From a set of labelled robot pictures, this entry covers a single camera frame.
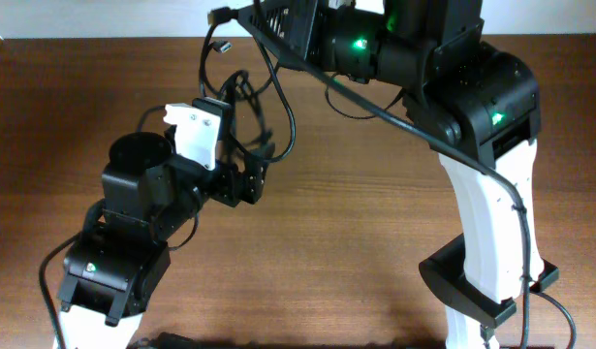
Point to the black device at table edge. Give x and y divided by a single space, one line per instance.
165 341

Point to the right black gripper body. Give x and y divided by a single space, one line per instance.
350 47

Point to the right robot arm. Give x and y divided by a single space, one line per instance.
424 67

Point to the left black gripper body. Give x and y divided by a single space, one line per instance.
219 185

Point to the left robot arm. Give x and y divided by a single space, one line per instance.
116 261

